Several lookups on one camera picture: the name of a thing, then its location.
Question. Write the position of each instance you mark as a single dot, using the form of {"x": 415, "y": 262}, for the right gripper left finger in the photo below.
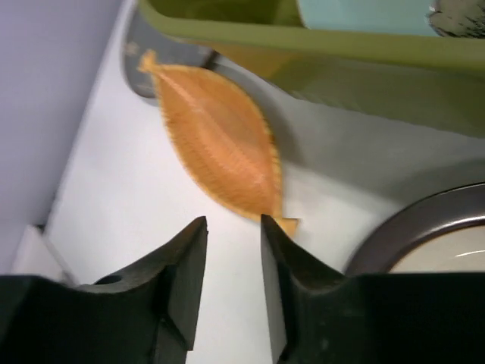
{"x": 176, "y": 272}

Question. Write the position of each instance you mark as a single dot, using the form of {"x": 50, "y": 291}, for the grey deer pattern plate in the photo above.
{"x": 144, "y": 48}

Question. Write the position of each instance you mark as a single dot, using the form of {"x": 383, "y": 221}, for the light green flower plate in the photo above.
{"x": 459, "y": 19}

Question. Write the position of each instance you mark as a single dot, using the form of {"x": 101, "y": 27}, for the brown rimmed cream plate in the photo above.
{"x": 430, "y": 217}

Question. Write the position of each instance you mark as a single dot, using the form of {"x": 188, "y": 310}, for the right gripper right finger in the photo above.
{"x": 294, "y": 280}

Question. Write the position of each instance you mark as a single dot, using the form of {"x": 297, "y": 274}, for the green plastic bin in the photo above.
{"x": 429, "y": 80}

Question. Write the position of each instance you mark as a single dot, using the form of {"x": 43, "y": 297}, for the orange leaf shaped dish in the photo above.
{"x": 223, "y": 140}

